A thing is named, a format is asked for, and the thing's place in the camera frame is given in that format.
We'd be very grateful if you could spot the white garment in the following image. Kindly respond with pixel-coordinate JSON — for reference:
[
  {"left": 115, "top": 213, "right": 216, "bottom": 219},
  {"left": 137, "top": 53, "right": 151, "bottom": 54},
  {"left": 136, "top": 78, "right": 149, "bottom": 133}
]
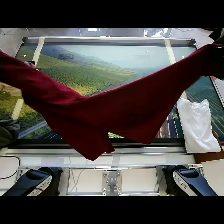
[{"left": 176, "top": 97, "right": 222, "bottom": 155}]

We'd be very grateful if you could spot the dark grey garment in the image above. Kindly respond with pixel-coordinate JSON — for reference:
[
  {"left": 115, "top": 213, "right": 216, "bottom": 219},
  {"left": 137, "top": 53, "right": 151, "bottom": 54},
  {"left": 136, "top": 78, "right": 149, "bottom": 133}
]
[{"left": 0, "top": 118, "right": 21, "bottom": 150}]

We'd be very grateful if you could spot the dark red garment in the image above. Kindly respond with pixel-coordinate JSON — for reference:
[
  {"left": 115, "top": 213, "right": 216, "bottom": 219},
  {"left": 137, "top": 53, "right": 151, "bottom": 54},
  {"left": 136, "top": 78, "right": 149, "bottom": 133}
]
[{"left": 0, "top": 42, "right": 224, "bottom": 162}]

